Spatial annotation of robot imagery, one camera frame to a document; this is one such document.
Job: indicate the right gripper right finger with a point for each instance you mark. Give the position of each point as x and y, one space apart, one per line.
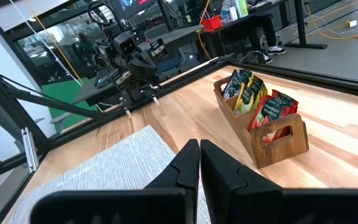
225 186

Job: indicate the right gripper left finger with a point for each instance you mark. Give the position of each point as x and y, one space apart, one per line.
185 174

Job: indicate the red strawberry tea packet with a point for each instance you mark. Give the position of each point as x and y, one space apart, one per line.
283 99
294 105
267 113

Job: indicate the yellow lemon tea packet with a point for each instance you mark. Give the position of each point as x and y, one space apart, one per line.
256 88
244 100
263 91

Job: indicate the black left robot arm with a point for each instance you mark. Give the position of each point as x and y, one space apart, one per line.
110 59

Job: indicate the blue office chair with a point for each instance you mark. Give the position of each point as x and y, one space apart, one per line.
169 65

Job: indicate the black computer mouse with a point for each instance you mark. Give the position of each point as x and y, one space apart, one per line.
100 81

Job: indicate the dark grey side table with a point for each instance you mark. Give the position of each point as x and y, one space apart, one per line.
172 36

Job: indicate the grey computer desk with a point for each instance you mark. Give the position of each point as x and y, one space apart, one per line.
95 92

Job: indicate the monitor with lit screen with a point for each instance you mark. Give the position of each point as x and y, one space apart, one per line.
129 6

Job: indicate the wooden three-compartment box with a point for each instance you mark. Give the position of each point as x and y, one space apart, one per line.
278 149

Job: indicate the grey woven placemat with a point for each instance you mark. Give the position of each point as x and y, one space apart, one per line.
120 168

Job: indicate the red plastic basket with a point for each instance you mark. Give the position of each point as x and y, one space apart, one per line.
211 23

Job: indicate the green panel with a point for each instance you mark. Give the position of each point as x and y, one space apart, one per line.
64 96

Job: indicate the white and blue box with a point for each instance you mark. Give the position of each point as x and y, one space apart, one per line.
229 15

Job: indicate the green and white carton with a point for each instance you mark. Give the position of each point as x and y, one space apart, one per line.
241 7

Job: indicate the person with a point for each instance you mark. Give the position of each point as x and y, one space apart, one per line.
261 29

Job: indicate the person's shoe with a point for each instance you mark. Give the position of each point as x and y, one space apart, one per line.
277 50
268 59

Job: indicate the silver metal bar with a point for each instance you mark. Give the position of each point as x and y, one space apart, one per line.
30 149

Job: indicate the black office desk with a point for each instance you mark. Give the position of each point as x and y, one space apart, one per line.
300 25

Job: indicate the white power adapter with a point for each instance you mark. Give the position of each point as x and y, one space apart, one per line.
352 23

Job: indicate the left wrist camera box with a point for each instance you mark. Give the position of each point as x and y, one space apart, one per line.
124 44

